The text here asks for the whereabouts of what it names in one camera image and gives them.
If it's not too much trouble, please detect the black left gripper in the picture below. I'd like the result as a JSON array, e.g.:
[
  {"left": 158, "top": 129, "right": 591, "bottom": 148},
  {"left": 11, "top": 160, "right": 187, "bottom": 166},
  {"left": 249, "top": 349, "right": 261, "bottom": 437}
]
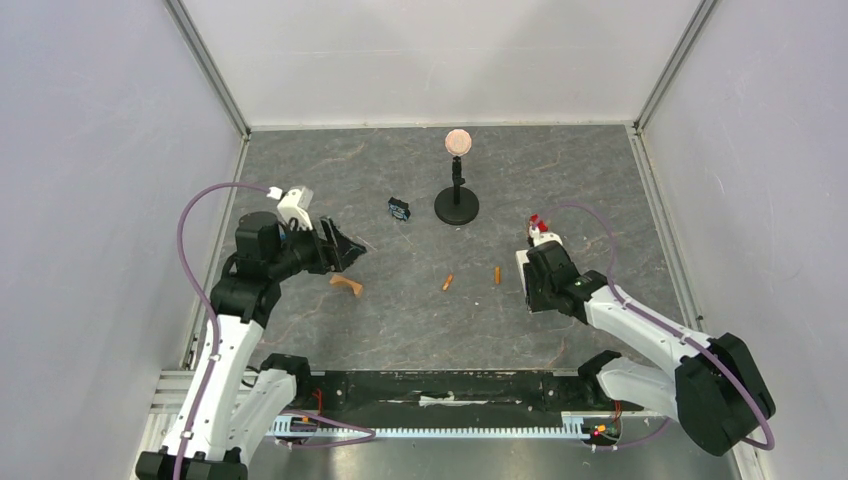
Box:
[{"left": 268, "top": 215, "right": 366, "bottom": 281}]

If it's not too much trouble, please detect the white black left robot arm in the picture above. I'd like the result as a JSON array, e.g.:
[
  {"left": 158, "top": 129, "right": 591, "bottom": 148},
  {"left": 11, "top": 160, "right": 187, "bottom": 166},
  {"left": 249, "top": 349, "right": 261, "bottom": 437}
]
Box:
[{"left": 135, "top": 212, "right": 367, "bottom": 479}]

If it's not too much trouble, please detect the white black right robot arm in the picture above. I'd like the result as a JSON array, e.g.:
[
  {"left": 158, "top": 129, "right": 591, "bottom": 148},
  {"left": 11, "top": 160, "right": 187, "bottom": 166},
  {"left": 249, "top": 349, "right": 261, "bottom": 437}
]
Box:
[{"left": 515, "top": 238, "right": 776, "bottom": 456}]

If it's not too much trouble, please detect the small red toy block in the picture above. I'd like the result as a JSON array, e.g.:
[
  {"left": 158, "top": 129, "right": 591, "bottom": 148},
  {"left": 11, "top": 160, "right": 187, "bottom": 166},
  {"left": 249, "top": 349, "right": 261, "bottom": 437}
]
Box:
[{"left": 528, "top": 214, "right": 548, "bottom": 233}]

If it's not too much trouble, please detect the small black blue block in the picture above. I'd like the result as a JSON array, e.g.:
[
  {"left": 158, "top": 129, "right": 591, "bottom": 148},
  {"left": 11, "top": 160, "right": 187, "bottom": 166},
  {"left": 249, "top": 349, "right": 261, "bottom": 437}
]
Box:
[{"left": 387, "top": 197, "right": 411, "bottom": 221}]

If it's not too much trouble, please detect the black round stand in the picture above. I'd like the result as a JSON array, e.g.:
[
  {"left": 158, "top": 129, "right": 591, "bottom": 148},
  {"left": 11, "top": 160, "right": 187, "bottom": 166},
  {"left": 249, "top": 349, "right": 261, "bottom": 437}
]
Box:
[{"left": 434, "top": 156, "right": 480, "bottom": 226}]

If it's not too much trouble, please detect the pink ball on stand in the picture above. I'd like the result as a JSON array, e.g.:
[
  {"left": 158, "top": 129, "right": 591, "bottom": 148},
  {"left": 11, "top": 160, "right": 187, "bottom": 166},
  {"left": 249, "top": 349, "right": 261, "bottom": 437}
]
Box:
[{"left": 444, "top": 129, "right": 473, "bottom": 157}]

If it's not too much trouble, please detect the tan wooden bracket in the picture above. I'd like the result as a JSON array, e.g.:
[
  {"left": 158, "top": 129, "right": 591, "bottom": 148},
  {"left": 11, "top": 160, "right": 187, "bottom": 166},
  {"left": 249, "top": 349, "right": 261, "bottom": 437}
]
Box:
[{"left": 329, "top": 274, "right": 364, "bottom": 298}]

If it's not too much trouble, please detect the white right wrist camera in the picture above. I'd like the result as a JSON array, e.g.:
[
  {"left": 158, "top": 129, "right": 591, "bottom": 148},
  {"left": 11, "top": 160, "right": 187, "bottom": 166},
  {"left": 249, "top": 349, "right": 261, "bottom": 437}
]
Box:
[{"left": 527, "top": 227, "right": 562, "bottom": 248}]

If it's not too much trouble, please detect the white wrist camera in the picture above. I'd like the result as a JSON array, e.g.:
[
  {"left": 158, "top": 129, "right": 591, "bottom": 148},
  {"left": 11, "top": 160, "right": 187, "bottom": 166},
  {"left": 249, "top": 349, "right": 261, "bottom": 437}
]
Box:
[
  {"left": 527, "top": 227, "right": 562, "bottom": 248},
  {"left": 277, "top": 186, "right": 314, "bottom": 231}
]

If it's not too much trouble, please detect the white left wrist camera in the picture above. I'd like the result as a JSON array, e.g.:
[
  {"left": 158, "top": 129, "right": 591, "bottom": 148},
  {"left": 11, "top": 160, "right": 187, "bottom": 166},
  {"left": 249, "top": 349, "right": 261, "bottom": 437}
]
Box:
[{"left": 277, "top": 186, "right": 314, "bottom": 231}]

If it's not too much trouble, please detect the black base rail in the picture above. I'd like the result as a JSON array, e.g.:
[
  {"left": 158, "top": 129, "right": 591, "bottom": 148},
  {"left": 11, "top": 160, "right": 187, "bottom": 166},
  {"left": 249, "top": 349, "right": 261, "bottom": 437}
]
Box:
[{"left": 290, "top": 370, "right": 615, "bottom": 429}]

